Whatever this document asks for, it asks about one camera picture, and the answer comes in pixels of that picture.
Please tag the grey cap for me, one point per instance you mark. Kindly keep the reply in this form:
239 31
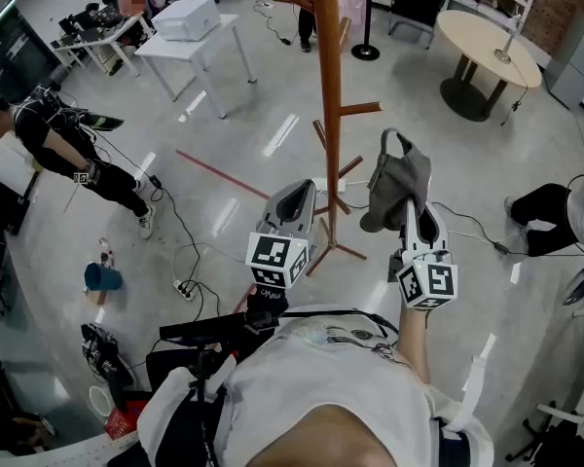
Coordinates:
399 178

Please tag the person's white shirt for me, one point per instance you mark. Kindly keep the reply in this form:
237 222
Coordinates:
331 382

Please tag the black camera equipment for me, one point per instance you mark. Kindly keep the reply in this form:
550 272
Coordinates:
104 353

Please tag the white power strip black plugs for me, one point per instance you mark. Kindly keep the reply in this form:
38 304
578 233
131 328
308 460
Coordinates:
184 290

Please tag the small cardboard box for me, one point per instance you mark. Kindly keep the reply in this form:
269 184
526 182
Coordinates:
96 297

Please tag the white desk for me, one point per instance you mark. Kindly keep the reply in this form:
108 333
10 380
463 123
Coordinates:
107 39

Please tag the brown wooden coat rack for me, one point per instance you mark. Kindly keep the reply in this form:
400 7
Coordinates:
328 66

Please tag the black pole stand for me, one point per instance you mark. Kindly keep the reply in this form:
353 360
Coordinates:
366 52

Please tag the red floor tape line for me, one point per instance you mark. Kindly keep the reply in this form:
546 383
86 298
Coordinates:
224 175

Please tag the white perforated board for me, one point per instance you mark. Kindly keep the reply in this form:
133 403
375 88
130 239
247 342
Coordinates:
68 453

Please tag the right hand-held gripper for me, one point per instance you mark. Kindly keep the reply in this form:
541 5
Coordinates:
428 282

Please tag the black shoulder bag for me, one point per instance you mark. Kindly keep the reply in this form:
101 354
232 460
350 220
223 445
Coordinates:
199 329

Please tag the white square table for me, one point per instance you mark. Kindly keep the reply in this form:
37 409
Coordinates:
199 42

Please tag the round wooden table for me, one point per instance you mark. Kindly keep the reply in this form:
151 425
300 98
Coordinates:
472 37

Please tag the black flat case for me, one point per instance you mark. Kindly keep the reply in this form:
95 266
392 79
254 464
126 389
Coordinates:
2 204

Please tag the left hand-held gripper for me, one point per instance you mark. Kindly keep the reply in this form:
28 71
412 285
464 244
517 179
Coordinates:
272 256

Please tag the person's right forearm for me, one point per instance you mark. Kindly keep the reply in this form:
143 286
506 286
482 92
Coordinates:
413 343

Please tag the blue bin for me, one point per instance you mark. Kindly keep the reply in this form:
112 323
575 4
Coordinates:
102 277

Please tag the large black screen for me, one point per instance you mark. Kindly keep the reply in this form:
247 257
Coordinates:
10 56

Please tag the silver table lamp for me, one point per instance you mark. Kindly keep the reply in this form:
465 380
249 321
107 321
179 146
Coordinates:
503 56

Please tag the person's head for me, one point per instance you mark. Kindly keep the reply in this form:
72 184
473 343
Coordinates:
321 438

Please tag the red box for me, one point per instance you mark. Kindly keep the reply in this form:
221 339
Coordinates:
124 421

